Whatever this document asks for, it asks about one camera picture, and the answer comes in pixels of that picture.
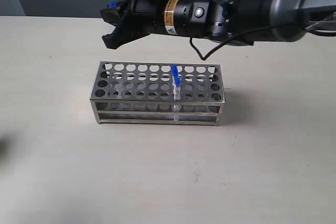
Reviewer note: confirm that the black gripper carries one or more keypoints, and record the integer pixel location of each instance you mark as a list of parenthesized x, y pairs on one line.
[(140, 18)]

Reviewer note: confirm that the blue capped tube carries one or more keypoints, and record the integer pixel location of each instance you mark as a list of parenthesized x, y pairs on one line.
[(177, 97), (175, 72), (113, 5)]

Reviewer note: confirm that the blue capped tube back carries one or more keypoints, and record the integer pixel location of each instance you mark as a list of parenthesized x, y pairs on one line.
[(175, 72)]

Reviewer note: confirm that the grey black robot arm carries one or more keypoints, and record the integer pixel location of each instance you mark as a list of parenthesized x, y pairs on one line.
[(236, 22)]

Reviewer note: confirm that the stainless steel test tube rack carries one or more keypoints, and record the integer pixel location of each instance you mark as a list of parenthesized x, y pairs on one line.
[(136, 92)]

